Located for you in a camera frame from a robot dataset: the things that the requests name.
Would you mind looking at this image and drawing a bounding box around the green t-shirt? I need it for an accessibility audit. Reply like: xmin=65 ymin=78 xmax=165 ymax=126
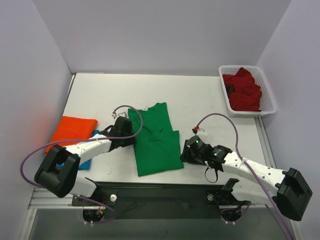
xmin=128 ymin=102 xmax=184 ymax=177

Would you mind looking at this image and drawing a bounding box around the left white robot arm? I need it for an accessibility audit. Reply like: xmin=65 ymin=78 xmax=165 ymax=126
xmin=34 ymin=116 xmax=136 ymax=206

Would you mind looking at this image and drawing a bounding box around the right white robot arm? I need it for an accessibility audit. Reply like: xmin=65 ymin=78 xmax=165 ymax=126
xmin=180 ymin=135 xmax=313 ymax=221

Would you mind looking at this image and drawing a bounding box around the folded orange t-shirt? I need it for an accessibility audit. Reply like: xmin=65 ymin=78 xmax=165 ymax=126
xmin=50 ymin=116 xmax=98 ymax=143

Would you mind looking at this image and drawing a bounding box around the folded blue t-shirt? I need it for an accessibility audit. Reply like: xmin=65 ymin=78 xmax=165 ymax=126
xmin=56 ymin=129 xmax=99 ymax=171

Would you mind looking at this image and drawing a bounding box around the dark red t-shirt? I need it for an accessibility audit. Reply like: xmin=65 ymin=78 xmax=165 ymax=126
xmin=222 ymin=67 xmax=262 ymax=112

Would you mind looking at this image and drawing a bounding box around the white plastic basket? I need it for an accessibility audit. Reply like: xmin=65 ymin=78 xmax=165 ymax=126
xmin=218 ymin=65 xmax=277 ymax=118

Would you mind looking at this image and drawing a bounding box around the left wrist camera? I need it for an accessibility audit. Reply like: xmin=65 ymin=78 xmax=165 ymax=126
xmin=117 ymin=112 xmax=128 ymax=118

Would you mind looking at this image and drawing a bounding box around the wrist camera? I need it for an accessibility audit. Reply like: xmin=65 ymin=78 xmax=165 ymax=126
xmin=197 ymin=128 xmax=208 ymax=137
xmin=117 ymin=112 xmax=128 ymax=118

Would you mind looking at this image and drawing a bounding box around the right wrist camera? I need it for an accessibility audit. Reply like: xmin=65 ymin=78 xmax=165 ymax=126
xmin=197 ymin=128 xmax=208 ymax=137

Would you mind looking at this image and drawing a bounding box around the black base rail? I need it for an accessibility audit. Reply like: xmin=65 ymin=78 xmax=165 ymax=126
xmin=71 ymin=178 xmax=250 ymax=220

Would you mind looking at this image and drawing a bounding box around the aluminium frame rail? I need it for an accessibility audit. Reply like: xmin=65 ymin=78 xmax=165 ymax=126
xmin=28 ymin=117 xmax=297 ymax=210

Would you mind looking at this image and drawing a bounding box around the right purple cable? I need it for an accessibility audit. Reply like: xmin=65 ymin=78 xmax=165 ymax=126
xmin=192 ymin=112 xmax=296 ymax=240

